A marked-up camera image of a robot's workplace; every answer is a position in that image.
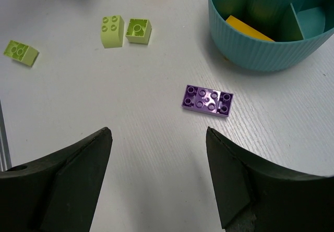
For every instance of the lime lego brick upside down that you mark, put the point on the lime lego brick upside down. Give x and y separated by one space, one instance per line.
139 31

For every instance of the teal round divided container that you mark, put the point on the teal round divided container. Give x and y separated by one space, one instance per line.
298 28

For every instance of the lime lego brick near front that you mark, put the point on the lime lego brick near front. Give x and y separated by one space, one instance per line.
21 52

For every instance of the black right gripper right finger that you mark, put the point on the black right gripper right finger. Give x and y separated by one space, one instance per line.
254 194

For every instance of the lime lego brick studs up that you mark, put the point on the lime lego brick studs up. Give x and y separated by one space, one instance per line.
112 31

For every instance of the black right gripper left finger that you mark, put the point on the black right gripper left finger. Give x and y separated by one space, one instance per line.
58 192

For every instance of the yellow long lego brick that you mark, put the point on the yellow long lego brick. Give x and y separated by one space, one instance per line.
246 29

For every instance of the purple flat lego plate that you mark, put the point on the purple flat lego plate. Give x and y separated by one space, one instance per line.
207 101

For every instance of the aluminium table rail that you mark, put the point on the aluminium table rail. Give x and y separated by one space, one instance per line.
5 153

